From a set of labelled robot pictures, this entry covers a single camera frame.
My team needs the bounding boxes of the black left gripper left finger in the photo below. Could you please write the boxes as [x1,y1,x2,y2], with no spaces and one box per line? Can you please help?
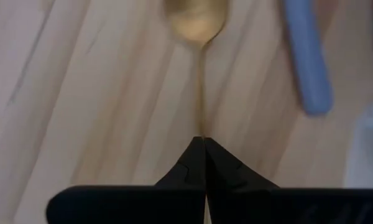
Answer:
[46,136,206,224]

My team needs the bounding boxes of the silver spoon with lilac handle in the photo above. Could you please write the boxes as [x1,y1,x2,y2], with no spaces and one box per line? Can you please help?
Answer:
[281,0,334,116]

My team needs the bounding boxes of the clear plastic bin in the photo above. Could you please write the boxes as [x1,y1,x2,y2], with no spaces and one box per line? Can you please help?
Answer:
[343,101,373,189]

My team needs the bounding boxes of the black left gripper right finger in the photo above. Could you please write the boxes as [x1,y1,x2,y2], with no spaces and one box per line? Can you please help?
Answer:
[204,138,373,224]

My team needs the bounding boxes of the gold spoon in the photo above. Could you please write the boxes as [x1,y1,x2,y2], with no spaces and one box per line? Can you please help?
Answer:
[161,0,230,139]

